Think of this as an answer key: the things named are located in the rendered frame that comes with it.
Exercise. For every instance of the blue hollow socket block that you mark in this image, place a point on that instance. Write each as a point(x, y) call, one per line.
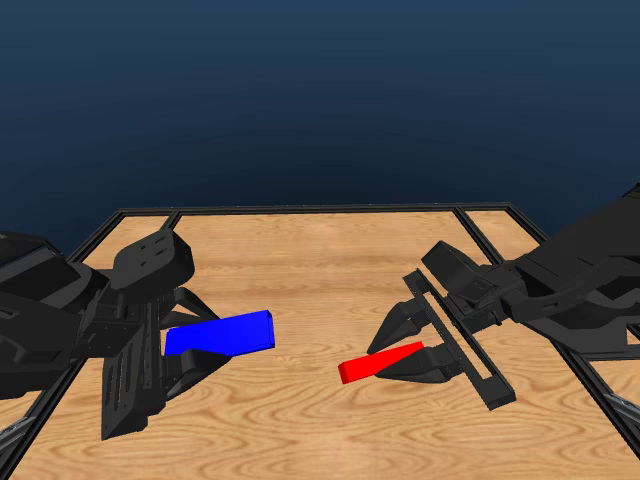
point(225, 332)

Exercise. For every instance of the thin red peg bar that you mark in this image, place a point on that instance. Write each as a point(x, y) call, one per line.
point(365, 367)

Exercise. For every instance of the black table frame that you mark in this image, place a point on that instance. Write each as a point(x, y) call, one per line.
point(320, 208)

